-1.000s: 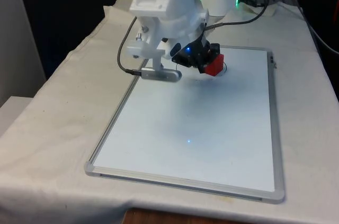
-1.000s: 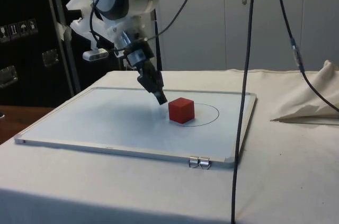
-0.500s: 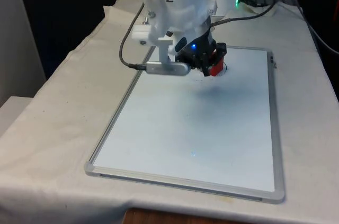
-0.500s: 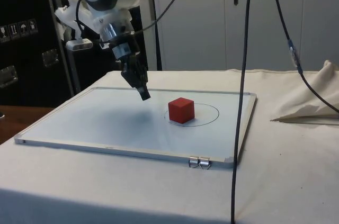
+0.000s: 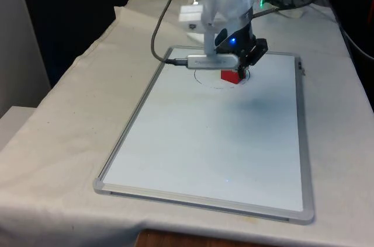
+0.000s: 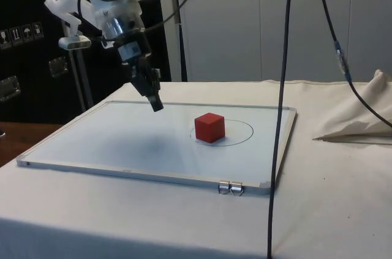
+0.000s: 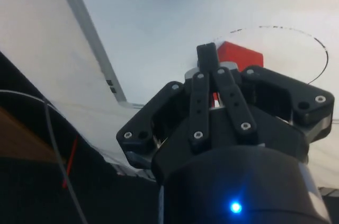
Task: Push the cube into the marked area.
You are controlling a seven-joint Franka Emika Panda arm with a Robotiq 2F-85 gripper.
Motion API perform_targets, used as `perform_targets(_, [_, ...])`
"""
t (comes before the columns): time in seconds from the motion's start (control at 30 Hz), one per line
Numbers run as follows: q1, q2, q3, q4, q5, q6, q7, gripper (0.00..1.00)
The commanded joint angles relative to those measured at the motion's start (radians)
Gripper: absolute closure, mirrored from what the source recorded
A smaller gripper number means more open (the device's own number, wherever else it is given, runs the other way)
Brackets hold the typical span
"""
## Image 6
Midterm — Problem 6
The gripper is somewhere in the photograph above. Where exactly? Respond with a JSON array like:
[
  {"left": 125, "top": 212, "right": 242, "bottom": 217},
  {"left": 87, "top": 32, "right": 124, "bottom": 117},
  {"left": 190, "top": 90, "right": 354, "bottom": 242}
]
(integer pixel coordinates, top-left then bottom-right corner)
[{"left": 115, "top": 31, "right": 165, "bottom": 113}]

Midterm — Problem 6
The red cube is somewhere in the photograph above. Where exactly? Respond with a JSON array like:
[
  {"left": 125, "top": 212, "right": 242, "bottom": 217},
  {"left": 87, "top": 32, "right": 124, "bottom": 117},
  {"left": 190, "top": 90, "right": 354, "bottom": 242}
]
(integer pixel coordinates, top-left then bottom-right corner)
[{"left": 194, "top": 112, "right": 226, "bottom": 143}]

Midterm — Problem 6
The black cabinet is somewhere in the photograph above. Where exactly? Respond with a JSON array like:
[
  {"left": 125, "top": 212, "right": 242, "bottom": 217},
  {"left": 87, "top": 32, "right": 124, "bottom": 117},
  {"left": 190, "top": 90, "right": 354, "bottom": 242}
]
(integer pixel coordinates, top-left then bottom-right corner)
[{"left": 0, "top": 0, "right": 172, "bottom": 125}]

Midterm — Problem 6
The pale locker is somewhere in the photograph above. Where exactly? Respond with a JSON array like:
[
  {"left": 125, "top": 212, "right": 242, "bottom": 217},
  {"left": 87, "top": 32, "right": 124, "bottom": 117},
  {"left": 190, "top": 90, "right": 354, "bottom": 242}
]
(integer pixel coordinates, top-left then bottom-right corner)
[{"left": 259, "top": 0, "right": 392, "bottom": 82}]

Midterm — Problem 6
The flat whiteboard with silver frame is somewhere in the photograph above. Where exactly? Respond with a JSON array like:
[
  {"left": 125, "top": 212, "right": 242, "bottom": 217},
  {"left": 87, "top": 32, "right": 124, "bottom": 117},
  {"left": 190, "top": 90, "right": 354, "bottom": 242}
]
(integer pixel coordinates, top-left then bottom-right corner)
[{"left": 17, "top": 100, "right": 298, "bottom": 196}]

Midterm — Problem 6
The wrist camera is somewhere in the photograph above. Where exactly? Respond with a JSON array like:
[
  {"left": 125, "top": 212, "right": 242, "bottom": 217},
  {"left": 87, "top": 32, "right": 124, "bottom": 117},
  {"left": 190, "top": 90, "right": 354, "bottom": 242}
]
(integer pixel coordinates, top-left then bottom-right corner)
[{"left": 58, "top": 34, "right": 91, "bottom": 49}]

